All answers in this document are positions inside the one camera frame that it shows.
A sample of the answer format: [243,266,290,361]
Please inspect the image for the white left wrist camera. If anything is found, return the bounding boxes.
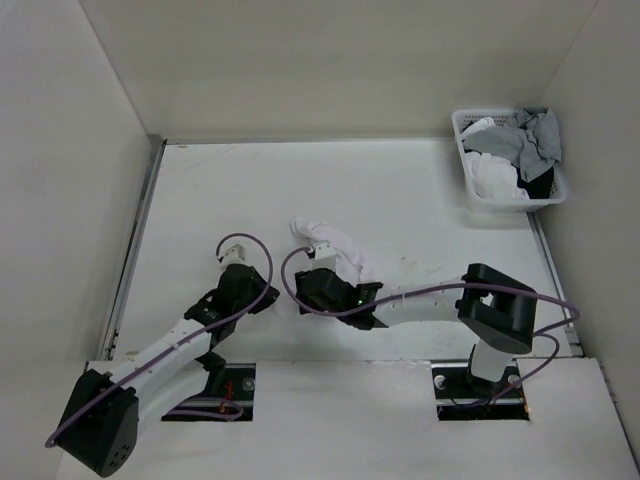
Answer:
[219,243,246,268]

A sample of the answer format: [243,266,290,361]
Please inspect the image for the white garment in basket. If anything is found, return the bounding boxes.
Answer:
[464,131,528,201]

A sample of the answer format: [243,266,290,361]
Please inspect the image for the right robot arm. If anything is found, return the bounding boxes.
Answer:
[294,263,537,398]

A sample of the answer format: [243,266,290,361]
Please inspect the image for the white front cover board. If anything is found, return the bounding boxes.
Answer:
[118,358,638,479]

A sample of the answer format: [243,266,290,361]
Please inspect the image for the metal left table rail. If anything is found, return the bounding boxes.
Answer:
[97,134,166,360]

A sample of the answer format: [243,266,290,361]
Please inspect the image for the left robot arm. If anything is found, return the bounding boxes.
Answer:
[46,264,280,478]

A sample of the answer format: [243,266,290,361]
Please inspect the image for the white tank top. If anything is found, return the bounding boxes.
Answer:
[289,216,376,286]

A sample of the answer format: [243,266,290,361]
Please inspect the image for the white plastic laundry basket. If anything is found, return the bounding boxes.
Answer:
[451,108,569,213]

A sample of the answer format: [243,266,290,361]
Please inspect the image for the black garment in basket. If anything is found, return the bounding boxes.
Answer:
[516,168,555,200]

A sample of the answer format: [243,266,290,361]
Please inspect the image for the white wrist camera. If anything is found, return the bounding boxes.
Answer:
[219,243,246,268]
[308,240,337,261]

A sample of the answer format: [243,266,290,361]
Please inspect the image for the grey tank top in basket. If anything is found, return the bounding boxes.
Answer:
[461,107,562,183]

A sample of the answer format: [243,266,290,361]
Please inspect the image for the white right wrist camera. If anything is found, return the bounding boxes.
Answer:
[308,240,337,261]

